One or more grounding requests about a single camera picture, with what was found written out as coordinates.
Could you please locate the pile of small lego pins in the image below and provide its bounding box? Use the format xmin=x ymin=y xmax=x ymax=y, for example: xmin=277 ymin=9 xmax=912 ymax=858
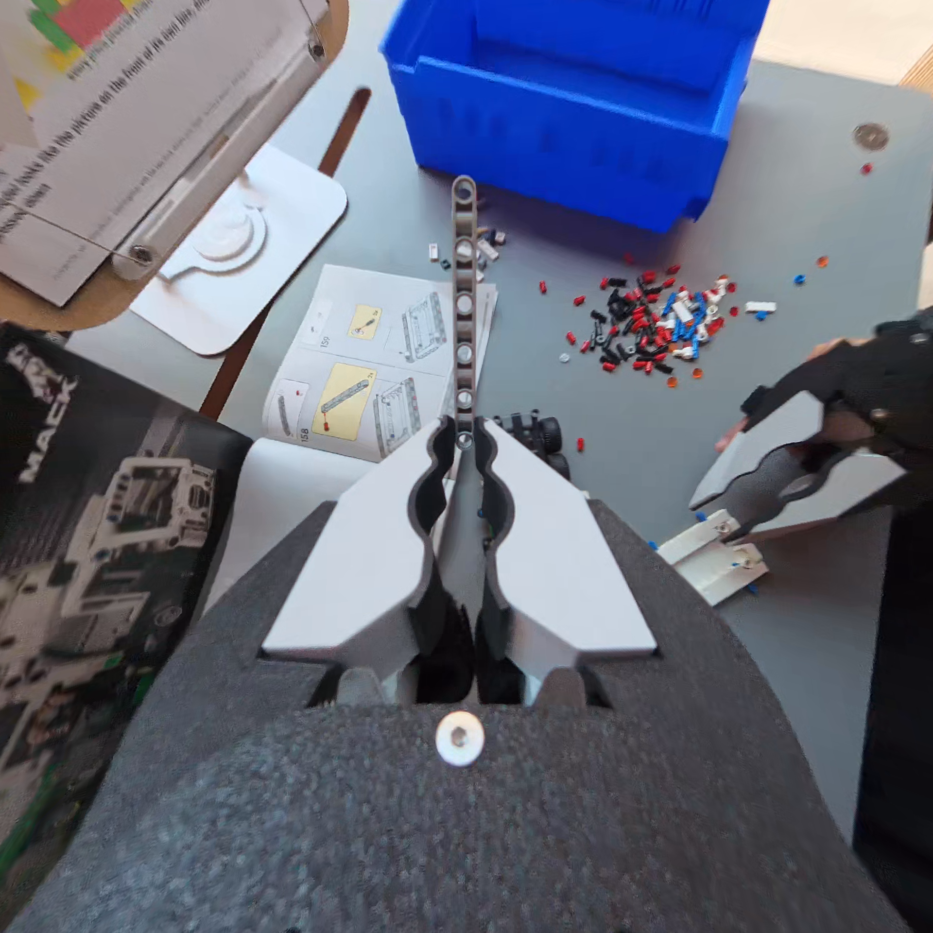
xmin=538 ymin=251 xmax=832 ymax=389

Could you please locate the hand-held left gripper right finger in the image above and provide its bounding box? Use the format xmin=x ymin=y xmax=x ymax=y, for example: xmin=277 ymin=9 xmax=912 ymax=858
xmin=474 ymin=417 xmax=660 ymax=707

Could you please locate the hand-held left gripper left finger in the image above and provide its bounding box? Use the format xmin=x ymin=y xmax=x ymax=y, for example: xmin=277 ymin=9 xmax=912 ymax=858
xmin=260 ymin=415 xmax=475 ymax=705

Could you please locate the white document stand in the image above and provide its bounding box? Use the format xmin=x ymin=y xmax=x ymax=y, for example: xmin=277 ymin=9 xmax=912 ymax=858
xmin=109 ymin=40 xmax=348 ymax=357

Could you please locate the printed paper sheet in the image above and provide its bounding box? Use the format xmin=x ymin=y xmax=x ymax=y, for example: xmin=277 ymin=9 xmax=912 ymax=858
xmin=0 ymin=0 xmax=333 ymax=308

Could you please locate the brown clipboard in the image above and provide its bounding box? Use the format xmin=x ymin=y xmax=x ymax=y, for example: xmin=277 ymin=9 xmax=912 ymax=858
xmin=0 ymin=0 xmax=351 ymax=333

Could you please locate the person's right hand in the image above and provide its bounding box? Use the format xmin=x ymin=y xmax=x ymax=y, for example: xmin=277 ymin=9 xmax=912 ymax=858
xmin=716 ymin=335 xmax=854 ymax=452

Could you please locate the group of small lego pieces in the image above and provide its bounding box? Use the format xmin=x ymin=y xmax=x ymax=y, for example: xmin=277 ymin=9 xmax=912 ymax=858
xmin=428 ymin=226 xmax=508 ymax=284

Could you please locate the open lego instruction booklet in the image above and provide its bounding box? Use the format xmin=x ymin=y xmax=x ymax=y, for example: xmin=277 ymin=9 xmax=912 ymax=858
xmin=204 ymin=264 xmax=501 ymax=606

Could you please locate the black lego set box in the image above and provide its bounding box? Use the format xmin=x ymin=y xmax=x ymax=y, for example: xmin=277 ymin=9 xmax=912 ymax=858
xmin=0 ymin=324 xmax=255 ymax=850

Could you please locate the white lego frame panel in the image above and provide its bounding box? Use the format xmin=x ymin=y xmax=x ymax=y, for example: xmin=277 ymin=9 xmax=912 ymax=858
xmin=655 ymin=508 xmax=769 ymax=608

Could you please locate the long grey lego beam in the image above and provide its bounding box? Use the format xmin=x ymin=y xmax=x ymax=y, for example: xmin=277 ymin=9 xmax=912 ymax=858
xmin=449 ymin=175 xmax=480 ymax=450

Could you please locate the blue plastic bin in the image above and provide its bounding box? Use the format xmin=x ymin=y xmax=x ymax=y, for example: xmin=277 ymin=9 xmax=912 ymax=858
xmin=378 ymin=0 xmax=773 ymax=235

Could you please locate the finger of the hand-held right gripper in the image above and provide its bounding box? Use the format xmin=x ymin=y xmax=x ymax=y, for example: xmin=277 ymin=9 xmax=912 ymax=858
xmin=687 ymin=390 xmax=828 ymax=511
xmin=720 ymin=448 xmax=907 ymax=545

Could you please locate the black lego wheel assembly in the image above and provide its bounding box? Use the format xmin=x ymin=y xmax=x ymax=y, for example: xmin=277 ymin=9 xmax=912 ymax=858
xmin=486 ymin=411 xmax=574 ymax=483

